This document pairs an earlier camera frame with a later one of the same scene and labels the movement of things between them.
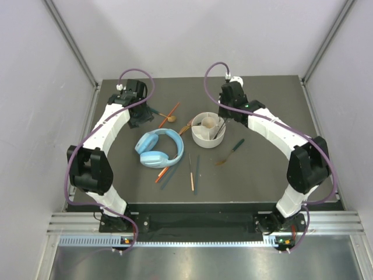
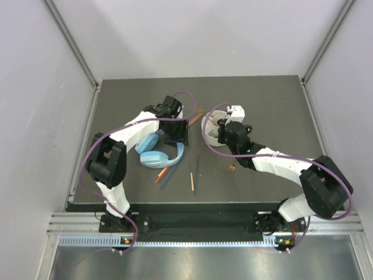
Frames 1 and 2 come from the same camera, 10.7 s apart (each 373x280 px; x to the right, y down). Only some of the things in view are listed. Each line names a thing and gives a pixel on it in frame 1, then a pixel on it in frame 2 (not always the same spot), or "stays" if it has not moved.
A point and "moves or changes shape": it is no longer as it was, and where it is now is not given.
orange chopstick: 161,174 stays
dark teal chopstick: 197,174 stays
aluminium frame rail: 72,42 stays
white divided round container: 208,129 moves or changes shape
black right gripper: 222,114 to 221,131
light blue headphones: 146,144 stays
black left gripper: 146,116 to 181,136
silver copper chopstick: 191,174 stays
